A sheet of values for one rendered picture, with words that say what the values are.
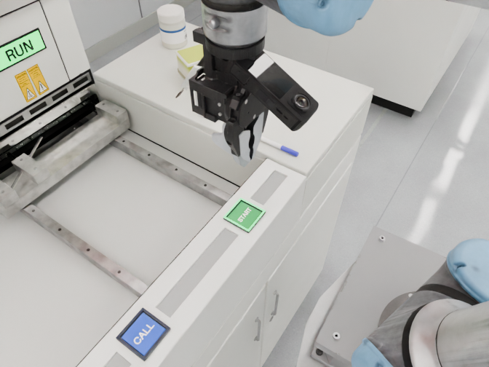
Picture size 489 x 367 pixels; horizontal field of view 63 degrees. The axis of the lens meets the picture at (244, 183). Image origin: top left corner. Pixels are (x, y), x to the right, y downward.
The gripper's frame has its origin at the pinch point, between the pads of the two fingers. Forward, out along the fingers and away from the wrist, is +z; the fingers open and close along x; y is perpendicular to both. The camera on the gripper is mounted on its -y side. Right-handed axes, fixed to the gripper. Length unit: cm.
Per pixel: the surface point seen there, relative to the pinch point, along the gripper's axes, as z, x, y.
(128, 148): 25.8, -8.0, 41.6
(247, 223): 14.2, 1.3, -0.6
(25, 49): 1, -2, 58
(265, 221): 14.7, -1.2, -3.1
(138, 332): 14.3, 26.3, 1.4
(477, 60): 110, -266, -17
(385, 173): 111, -124, -4
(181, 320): 14.7, 21.2, -2.4
